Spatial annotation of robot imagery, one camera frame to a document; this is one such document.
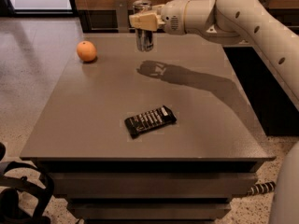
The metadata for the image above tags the black chocolate bar wrapper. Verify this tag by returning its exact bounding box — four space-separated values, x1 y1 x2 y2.
124 105 177 138

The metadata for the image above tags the silver redbull can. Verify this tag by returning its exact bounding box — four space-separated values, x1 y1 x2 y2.
133 0 153 51

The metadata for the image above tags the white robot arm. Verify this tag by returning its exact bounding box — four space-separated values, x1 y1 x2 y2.
129 0 299 100

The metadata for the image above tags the orange fruit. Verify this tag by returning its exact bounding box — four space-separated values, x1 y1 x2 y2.
77 41 96 63

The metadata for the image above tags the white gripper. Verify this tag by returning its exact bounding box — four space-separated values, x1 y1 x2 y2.
129 0 189 35

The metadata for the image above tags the striped cable on floor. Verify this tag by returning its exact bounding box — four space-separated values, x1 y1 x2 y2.
246 180 277 197

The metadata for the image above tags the left metal bracket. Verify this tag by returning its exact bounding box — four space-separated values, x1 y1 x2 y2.
114 0 129 33

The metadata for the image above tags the black chair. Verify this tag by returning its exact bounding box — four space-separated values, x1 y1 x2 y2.
0 142 55 224

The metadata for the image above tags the grey drawer cabinet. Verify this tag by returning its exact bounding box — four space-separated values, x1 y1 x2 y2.
21 34 271 223

